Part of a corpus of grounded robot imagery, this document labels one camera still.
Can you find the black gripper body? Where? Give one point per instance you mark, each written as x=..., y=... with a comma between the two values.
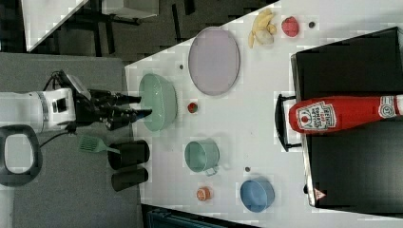
x=102, y=106

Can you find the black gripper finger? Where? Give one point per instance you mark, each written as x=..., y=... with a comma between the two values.
x=133, y=115
x=127, y=99

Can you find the red ketchup bottle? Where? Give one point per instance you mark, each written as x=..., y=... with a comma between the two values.
x=335, y=113

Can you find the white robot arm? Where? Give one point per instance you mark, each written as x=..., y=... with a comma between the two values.
x=26, y=115

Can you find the black toaster oven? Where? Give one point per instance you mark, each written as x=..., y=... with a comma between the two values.
x=356, y=170

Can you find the green colander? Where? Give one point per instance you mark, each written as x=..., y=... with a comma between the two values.
x=159, y=95

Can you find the large black pot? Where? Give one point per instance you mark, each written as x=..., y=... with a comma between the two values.
x=131, y=153

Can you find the green spatula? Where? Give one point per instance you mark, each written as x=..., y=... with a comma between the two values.
x=91, y=144

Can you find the toy strawberry near colander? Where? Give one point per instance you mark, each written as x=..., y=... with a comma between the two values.
x=192, y=108

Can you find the small black cup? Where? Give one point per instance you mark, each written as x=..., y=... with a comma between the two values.
x=124, y=180

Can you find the green mug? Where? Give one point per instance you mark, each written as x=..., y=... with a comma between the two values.
x=202, y=156

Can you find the purple round plate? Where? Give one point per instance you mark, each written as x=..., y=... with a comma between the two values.
x=214, y=61

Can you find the toy orange slice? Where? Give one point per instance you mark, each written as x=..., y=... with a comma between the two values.
x=203, y=194

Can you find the blue cup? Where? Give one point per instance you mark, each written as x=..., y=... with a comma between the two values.
x=257, y=194

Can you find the toy banana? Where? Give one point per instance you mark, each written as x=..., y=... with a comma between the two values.
x=262, y=30

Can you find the toy strawberry near banana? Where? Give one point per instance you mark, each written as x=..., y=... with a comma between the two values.
x=290, y=26

